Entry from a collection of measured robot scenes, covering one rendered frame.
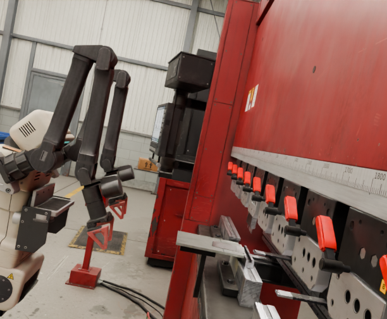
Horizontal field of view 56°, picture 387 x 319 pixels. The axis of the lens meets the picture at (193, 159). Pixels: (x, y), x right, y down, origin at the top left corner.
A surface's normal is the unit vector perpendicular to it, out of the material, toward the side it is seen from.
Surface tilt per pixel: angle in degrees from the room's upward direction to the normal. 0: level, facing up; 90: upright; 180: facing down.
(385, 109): 90
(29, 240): 90
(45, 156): 90
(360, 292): 90
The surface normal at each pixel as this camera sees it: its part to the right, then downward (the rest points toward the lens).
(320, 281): 0.00, 0.05
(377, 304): -0.98, -0.20
